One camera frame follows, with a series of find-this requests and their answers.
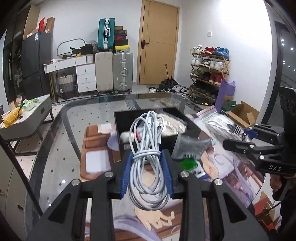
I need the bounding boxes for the woven laundry basket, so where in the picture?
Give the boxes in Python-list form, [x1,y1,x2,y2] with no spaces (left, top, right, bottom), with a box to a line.
[57,73,75,99]

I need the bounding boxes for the brown cardboard box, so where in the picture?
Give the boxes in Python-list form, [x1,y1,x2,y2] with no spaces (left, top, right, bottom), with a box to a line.
[45,17,55,34]

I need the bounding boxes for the grey foil packet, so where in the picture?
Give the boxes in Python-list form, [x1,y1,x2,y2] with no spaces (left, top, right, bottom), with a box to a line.
[171,134,211,161]

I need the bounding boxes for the white dresser desk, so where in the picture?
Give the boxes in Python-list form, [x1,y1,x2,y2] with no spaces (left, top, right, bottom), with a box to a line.
[43,56,97,93]

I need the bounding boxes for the green box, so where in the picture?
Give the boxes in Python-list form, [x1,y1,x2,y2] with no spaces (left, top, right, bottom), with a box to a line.
[221,100,240,112]

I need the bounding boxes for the grey coffee table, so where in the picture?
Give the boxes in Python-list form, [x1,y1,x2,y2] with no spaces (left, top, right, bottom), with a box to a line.
[0,94,53,156]

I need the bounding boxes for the printed desk mat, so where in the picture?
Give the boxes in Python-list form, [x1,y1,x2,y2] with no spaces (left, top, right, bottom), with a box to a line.
[80,120,269,241]

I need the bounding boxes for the cream rope bundle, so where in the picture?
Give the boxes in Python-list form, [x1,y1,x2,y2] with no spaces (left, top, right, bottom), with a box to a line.
[158,112,188,136]

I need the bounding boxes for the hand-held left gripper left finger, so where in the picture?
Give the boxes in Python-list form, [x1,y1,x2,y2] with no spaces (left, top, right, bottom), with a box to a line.
[25,151,134,241]

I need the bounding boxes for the dark shelf cabinet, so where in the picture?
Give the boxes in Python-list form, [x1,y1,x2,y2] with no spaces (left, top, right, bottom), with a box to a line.
[2,9,30,102]

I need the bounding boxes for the green white tissue pack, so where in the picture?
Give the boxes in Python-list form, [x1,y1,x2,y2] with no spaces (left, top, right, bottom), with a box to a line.
[23,98,41,112]

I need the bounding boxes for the purple bag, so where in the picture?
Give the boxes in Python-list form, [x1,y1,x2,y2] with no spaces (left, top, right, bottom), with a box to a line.
[215,80,236,114]

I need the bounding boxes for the green packet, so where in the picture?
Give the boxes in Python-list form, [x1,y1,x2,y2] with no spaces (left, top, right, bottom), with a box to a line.
[179,159,199,172]

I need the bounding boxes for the tall cardboard sheet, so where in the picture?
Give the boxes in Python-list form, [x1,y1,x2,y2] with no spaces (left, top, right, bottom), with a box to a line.
[23,5,41,40]

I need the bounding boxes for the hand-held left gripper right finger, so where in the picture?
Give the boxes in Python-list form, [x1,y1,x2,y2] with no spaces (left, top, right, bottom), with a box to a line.
[161,149,270,241]

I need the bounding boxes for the white cable bundle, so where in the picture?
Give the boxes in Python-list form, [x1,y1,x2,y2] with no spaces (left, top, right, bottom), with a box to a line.
[128,111,170,211]

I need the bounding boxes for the wooden shoe rack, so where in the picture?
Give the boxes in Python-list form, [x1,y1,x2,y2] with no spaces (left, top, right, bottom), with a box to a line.
[188,46,231,105]

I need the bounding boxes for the wooden door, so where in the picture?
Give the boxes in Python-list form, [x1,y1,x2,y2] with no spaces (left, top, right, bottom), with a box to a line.
[136,0,180,86]

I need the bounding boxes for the black refrigerator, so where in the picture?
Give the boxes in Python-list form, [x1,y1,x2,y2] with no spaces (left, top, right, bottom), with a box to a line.
[21,31,52,98]

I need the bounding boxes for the red sealed zip bag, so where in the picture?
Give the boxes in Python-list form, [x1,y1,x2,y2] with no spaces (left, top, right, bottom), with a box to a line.
[196,105,232,127]

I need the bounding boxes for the oval mirror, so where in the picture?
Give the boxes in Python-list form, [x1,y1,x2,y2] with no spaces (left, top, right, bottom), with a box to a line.
[57,38,85,56]

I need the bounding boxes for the black bag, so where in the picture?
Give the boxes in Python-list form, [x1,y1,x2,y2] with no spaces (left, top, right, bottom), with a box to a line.
[80,44,93,55]

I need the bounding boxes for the open cardboard box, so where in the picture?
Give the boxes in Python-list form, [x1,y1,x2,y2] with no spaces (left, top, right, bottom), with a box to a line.
[225,101,260,129]

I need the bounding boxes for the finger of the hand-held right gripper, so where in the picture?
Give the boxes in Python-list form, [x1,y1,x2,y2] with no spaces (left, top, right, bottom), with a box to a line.
[222,138,285,161]
[244,124,285,145]

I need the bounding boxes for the beige suitcase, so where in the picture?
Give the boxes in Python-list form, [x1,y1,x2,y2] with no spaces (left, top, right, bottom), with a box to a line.
[95,51,114,93]

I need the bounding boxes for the teal suitcase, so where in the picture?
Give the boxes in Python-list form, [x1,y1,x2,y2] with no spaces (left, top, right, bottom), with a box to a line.
[97,18,115,52]

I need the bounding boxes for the pile of loose sneakers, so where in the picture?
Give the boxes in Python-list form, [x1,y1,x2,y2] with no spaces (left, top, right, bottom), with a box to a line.
[148,83,190,95]

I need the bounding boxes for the grey side cabinet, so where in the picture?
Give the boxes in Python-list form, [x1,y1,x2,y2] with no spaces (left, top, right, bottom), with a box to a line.
[0,139,40,241]

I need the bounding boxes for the black umbrella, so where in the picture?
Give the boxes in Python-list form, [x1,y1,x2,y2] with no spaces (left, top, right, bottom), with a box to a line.
[157,65,178,93]

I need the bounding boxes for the yellow bag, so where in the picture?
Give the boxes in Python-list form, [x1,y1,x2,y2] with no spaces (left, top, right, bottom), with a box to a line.
[3,108,22,127]

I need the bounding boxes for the black storage box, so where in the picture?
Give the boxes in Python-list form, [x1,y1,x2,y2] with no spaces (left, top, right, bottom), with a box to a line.
[114,107,201,161]

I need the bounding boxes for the rows of shoes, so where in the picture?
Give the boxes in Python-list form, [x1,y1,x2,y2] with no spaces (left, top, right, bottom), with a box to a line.
[189,46,230,103]

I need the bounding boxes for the silver suitcase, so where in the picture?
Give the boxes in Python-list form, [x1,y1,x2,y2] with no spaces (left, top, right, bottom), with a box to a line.
[113,52,134,92]

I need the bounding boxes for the bagged white cord bundle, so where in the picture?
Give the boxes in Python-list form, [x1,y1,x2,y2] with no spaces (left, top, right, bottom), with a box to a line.
[206,117,251,142]

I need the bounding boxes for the black cable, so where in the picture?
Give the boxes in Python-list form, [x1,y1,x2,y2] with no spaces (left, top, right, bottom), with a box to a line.
[254,200,282,218]

